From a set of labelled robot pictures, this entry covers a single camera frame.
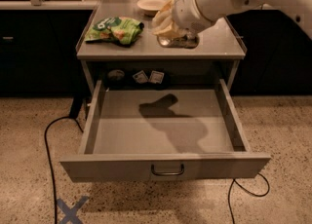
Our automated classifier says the grey metal drawer cabinet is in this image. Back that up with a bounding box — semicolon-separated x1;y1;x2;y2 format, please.
77;0;247;91

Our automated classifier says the silver blue redbull can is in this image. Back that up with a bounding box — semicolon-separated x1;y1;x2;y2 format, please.
157;35;199;49

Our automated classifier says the white tag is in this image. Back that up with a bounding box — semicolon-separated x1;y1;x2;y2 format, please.
133;70;148;84
149;70;165;84

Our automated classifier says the black power cable left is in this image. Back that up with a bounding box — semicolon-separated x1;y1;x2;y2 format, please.
44;94;86;224

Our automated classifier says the green chip bag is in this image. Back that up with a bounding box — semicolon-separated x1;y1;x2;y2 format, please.
84;17;144;46

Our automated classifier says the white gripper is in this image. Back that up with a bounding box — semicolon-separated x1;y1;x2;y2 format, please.
152;0;234;39

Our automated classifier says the black round device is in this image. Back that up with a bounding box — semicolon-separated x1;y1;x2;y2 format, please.
106;69;125;86

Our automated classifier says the cream ceramic bowl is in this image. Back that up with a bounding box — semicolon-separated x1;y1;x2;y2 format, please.
136;0;166;17

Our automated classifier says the blue tape cross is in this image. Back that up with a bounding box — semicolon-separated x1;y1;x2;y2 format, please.
57;196;89;224

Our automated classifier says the white tag right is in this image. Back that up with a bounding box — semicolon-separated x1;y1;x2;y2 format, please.
149;70;165;84

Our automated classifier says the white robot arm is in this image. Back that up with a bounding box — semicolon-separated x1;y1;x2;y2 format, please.
152;0;312;38

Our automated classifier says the black cable right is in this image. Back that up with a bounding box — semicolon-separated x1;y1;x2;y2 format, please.
227;172;271;224

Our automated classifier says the open grey top drawer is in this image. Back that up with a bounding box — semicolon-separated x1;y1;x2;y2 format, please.
60;82;270;182

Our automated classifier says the dark metal drawer handle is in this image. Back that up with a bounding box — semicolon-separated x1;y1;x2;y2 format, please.
151;164;185;176

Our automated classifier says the white tag left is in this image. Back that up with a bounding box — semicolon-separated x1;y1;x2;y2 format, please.
133;70;148;84

